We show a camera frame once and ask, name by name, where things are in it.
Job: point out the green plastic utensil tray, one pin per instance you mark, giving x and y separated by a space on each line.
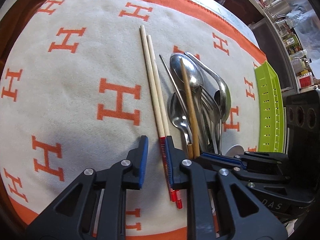
270 100

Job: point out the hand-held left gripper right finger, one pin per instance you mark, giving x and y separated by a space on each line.
170 160

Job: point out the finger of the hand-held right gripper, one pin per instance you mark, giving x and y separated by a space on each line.
220 159
262 175

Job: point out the brown wooden chopstick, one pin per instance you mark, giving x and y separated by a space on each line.
189 105

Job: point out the pale chopstick red striped end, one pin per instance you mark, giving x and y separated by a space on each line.
150 75
158 85

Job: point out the metal chopstick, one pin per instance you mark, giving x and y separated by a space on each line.
169 75

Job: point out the red label container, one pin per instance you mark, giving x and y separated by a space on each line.
304 80

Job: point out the orange beige letter-print blanket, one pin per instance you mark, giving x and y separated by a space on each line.
75 92

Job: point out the white ceramic spoon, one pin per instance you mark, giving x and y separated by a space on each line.
235 150

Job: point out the clear oil bottle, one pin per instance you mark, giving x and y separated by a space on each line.
298 58

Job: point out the small metal spoon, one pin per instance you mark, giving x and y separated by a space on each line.
178 117

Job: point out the glass pitcher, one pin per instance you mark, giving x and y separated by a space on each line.
285 21

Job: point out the clear plastic wall sheet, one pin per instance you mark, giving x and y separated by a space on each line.
305 22

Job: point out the large metal spoon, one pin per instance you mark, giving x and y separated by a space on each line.
186 72

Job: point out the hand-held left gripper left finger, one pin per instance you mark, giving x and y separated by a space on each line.
143 160

